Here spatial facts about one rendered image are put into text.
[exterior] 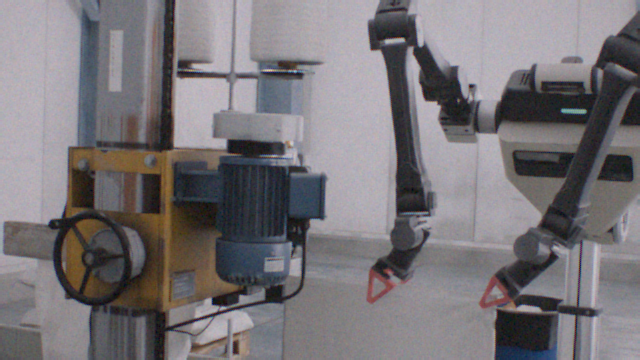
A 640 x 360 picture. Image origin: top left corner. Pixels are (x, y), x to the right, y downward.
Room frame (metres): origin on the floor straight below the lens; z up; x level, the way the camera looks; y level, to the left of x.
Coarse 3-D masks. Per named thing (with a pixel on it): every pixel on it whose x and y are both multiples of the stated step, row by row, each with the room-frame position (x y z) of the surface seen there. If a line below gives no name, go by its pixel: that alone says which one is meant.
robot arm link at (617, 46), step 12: (636, 24) 1.80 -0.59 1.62; (624, 36) 1.80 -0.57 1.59; (636, 36) 1.79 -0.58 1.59; (612, 48) 1.80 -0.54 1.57; (624, 48) 1.78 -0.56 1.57; (636, 48) 1.77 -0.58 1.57; (612, 60) 1.81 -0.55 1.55; (624, 60) 1.79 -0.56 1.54; (636, 60) 1.77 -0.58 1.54; (636, 72) 1.78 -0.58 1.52
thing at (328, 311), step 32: (288, 288) 2.18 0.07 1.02; (320, 288) 2.14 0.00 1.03; (352, 288) 2.09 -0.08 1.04; (384, 288) 2.06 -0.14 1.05; (416, 288) 2.10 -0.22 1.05; (288, 320) 2.18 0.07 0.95; (320, 320) 2.14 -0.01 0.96; (352, 320) 2.09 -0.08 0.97; (384, 320) 2.06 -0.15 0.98; (416, 320) 2.04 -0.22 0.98; (448, 320) 2.04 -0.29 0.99; (480, 320) 2.02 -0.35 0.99; (288, 352) 2.17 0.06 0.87; (320, 352) 2.14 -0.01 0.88; (352, 352) 2.09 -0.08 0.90; (384, 352) 2.06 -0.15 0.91; (416, 352) 2.04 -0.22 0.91; (448, 352) 2.04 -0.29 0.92; (480, 352) 2.02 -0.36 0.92
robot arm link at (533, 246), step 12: (540, 228) 1.93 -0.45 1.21; (576, 228) 1.92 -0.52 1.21; (516, 240) 1.90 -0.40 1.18; (528, 240) 1.89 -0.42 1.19; (540, 240) 1.88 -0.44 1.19; (552, 240) 1.91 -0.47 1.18; (576, 240) 1.93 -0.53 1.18; (516, 252) 1.90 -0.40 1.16; (528, 252) 1.88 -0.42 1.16; (540, 252) 1.88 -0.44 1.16
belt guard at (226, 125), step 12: (216, 120) 1.83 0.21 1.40; (228, 120) 1.80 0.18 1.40; (240, 120) 1.79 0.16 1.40; (252, 120) 1.79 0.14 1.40; (264, 120) 1.79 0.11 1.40; (276, 120) 1.80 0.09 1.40; (288, 120) 1.81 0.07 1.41; (300, 120) 1.85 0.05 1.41; (216, 132) 1.83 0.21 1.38; (228, 132) 1.80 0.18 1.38; (240, 132) 1.79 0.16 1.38; (252, 132) 1.79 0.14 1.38; (264, 132) 1.79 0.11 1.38; (276, 132) 1.80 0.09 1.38; (288, 132) 1.82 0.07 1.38; (300, 132) 1.85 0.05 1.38
